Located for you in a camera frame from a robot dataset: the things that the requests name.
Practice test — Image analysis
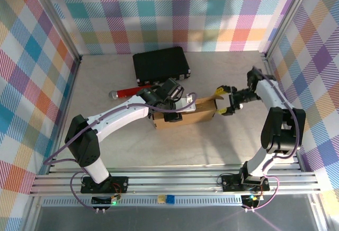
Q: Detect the brown cardboard paper box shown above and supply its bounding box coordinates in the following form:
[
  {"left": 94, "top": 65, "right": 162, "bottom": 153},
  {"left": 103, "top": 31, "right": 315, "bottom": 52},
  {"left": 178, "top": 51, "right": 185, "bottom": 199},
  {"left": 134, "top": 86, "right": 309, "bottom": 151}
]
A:
[{"left": 149, "top": 94, "right": 225, "bottom": 130}]

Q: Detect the red toy microphone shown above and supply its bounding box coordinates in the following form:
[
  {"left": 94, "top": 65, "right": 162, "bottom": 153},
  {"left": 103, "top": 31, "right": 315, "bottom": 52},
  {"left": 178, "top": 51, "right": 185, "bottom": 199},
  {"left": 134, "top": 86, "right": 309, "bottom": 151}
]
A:
[{"left": 108, "top": 86, "right": 149, "bottom": 100}]

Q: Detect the right controller board green light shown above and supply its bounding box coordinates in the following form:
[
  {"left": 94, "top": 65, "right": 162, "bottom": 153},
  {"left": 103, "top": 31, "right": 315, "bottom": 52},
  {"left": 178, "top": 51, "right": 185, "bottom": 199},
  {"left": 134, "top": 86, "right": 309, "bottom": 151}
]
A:
[{"left": 242, "top": 195, "right": 265, "bottom": 207}]

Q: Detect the controller board green light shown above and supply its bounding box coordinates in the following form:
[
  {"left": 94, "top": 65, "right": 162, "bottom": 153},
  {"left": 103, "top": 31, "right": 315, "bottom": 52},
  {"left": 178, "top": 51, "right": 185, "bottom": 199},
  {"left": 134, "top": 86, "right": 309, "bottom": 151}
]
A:
[
  {"left": 91, "top": 194, "right": 122, "bottom": 206},
  {"left": 242, "top": 195, "right": 265, "bottom": 207}
]

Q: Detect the left controller board green light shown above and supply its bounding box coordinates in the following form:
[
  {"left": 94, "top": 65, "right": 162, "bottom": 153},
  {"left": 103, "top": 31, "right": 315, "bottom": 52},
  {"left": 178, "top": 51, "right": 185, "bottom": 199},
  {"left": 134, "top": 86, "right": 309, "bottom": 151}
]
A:
[{"left": 91, "top": 194, "right": 122, "bottom": 206}]

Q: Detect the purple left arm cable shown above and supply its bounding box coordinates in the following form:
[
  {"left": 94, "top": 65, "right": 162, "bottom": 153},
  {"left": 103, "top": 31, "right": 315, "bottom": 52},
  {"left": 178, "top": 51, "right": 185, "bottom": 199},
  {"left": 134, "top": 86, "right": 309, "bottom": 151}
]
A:
[{"left": 43, "top": 92, "right": 198, "bottom": 213}]

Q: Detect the black hard case with handle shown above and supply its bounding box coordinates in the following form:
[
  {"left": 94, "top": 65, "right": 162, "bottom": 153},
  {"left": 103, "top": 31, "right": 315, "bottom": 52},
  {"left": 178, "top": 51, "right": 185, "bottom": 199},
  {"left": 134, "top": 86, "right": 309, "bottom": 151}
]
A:
[{"left": 132, "top": 46, "right": 192, "bottom": 86}]

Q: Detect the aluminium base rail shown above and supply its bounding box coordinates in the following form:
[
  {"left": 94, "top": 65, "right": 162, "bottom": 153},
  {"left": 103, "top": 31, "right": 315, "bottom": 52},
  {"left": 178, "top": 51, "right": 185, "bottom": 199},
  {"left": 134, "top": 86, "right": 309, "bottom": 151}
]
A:
[{"left": 28, "top": 166, "right": 323, "bottom": 197}]

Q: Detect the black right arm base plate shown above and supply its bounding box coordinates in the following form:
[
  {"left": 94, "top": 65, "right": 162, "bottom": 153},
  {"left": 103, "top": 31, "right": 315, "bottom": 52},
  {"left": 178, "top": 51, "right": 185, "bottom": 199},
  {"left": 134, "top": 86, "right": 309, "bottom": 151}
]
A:
[{"left": 221, "top": 174, "right": 270, "bottom": 192}]

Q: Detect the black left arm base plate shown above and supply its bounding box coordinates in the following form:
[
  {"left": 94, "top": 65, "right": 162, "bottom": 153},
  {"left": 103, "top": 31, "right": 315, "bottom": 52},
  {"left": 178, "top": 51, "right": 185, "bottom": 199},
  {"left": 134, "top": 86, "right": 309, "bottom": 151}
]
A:
[{"left": 81, "top": 175, "right": 129, "bottom": 194}]

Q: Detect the perforated grey cable duct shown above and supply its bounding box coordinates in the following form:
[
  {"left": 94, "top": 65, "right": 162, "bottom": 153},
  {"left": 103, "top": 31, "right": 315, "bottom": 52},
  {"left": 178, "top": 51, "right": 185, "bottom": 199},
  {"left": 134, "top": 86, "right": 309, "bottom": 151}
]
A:
[{"left": 41, "top": 198, "right": 317, "bottom": 208}]

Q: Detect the aluminium frame post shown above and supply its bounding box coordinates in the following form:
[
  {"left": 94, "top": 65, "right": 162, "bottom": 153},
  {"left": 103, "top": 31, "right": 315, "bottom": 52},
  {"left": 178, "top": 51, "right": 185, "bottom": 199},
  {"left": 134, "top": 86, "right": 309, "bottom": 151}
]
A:
[
  {"left": 309, "top": 192, "right": 333, "bottom": 231},
  {"left": 26, "top": 0, "right": 83, "bottom": 65},
  {"left": 20, "top": 195, "right": 43, "bottom": 231},
  {"left": 263, "top": 0, "right": 317, "bottom": 62}
]

